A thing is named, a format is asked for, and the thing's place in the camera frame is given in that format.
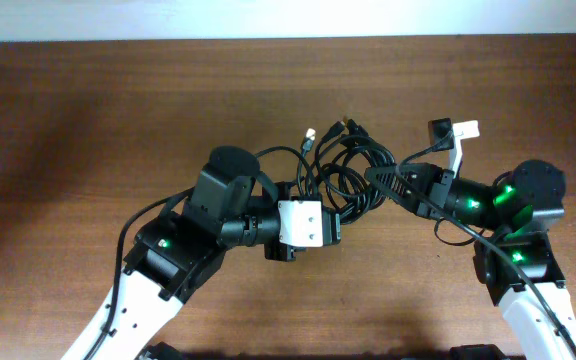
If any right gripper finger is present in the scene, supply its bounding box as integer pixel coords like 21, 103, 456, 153
364, 166, 431, 210
399, 163, 438, 181

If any black cable bundle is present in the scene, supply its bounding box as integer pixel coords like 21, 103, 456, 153
295, 116, 398, 225

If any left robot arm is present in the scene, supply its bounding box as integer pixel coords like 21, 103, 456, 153
64, 146, 341, 359

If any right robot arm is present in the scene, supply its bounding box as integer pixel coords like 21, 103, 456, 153
365, 118, 576, 359

